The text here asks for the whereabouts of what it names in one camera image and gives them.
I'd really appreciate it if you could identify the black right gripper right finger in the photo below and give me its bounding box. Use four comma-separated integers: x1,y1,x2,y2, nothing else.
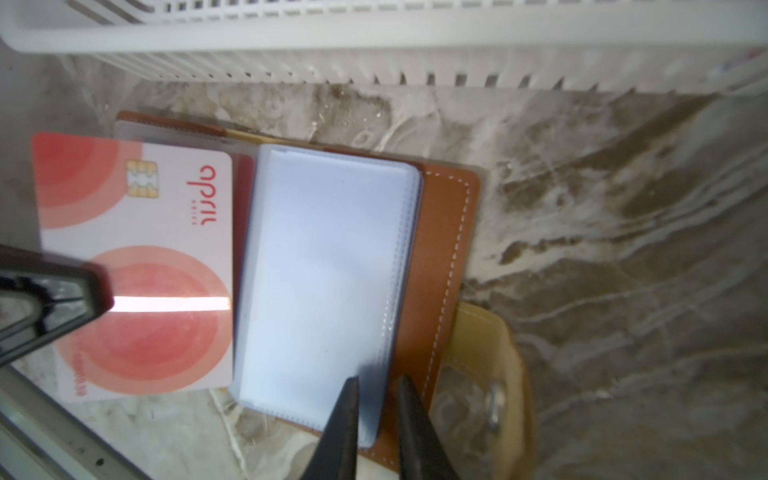
396,375,459,480

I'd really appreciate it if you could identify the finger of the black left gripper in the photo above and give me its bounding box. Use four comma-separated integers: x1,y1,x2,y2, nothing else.
1,245,114,367

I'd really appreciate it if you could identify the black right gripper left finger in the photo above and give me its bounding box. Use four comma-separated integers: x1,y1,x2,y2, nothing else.
300,377,360,480

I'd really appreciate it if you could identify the brown leather card holder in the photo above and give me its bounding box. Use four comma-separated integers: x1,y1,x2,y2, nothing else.
113,109,535,480

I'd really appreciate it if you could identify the white plastic slotted basket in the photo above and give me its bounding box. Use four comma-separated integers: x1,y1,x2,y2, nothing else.
1,1,767,95

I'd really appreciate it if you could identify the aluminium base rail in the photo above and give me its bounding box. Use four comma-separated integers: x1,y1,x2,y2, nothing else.
1,366,148,479

